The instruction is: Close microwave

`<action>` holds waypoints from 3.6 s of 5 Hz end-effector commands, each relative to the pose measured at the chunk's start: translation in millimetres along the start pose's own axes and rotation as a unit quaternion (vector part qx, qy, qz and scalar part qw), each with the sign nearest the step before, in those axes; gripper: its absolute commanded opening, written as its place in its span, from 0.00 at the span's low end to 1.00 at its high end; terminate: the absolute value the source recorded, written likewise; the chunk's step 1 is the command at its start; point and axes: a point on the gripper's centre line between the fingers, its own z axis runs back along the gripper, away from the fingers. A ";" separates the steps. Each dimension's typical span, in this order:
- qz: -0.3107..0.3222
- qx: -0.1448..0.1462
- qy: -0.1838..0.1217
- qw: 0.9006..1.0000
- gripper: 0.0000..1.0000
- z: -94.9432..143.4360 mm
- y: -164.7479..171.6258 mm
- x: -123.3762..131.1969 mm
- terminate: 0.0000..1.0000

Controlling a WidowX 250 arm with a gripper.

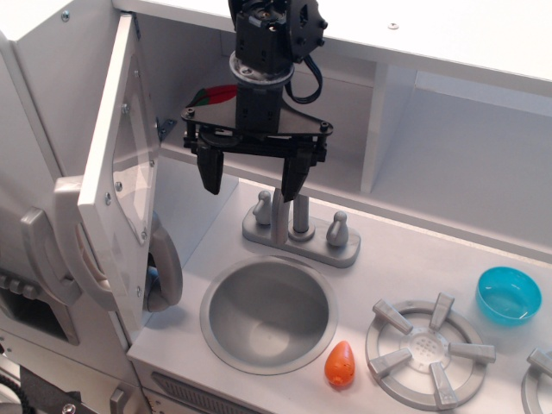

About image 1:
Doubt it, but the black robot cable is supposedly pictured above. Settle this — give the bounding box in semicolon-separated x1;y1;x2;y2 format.
285;55;323;105

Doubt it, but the white toy kitchen cabinet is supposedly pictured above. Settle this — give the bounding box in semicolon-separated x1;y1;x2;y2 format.
1;1;551;413

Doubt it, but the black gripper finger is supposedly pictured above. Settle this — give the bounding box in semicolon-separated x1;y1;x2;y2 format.
197;146;224;195
281;149;312;203

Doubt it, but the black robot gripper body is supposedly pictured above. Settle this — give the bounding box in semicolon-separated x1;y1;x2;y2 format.
181;85;333;166

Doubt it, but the white microwave door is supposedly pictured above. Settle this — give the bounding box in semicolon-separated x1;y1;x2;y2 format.
53;13;160;333

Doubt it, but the orange toy carrot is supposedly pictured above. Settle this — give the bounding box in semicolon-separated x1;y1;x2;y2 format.
324;341;355;387

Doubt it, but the grey toy faucet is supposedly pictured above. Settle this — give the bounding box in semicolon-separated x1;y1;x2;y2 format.
242;189;361;268

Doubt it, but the grey stove burner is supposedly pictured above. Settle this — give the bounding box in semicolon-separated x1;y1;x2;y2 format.
521;348;551;414
365;292;496;411

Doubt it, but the round silver sink basin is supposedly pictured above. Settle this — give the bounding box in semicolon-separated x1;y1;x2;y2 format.
200;256;338;375

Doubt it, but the grey fridge door handle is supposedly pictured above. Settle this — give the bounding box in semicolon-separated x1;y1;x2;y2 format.
20;207;81;306

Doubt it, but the blue plastic bowl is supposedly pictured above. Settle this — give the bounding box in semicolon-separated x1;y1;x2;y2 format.
475;267;543;327

